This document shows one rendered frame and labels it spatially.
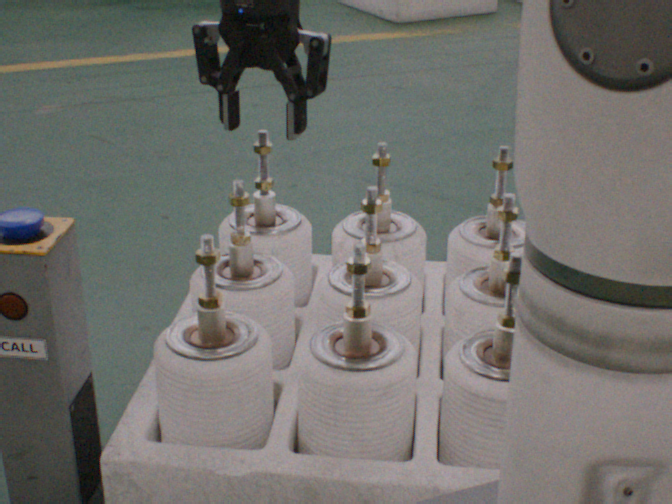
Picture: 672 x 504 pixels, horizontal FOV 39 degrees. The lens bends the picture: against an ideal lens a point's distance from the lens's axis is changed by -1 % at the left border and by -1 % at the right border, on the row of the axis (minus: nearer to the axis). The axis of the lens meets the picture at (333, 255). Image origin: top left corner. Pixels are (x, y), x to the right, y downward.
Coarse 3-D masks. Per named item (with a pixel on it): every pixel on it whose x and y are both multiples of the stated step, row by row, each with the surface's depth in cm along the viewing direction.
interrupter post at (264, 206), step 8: (256, 192) 98; (272, 192) 98; (256, 200) 98; (264, 200) 97; (272, 200) 98; (256, 208) 98; (264, 208) 98; (272, 208) 98; (256, 216) 98; (264, 216) 98; (272, 216) 98; (264, 224) 98
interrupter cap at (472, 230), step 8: (464, 224) 98; (472, 224) 98; (480, 224) 99; (520, 224) 99; (464, 232) 96; (472, 232) 96; (480, 232) 97; (512, 232) 97; (520, 232) 97; (472, 240) 95; (480, 240) 95; (488, 240) 95; (496, 240) 95; (512, 240) 95; (520, 240) 95; (488, 248) 94
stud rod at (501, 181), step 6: (504, 150) 93; (498, 156) 93; (504, 156) 93; (498, 174) 94; (504, 174) 94; (498, 180) 94; (504, 180) 94; (498, 186) 94; (504, 186) 94; (498, 192) 95; (504, 192) 95
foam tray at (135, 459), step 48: (432, 288) 102; (432, 336) 93; (144, 384) 85; (288, 384) 85; (432, 384) 85; (144, 432) 79; (288, 432) 79; (432, 432) 79; (144, 480) 76; (192, 480) 75; (240, 480) 75; (288, 480) 74; (336, 480) 74; (384, 480) 73; (432, 480) 73; (480, 480) 73
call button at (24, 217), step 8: (16, 208) 82; (24, 208) 82; (32, 208) 82; (0, 216) 80; (8, 216) 80; (16, 216) 80; (24, 216) 80; (32, 216) 80; (40, 216) 81; (0, 224) 79; (8, 224) 79; (16, 224) 79; (24, 224) 79; (32, 224) 79; (40, 224) 80; (8, 232) 79; (16, 232) 79; (24, 232) 79; (32, 232) 80
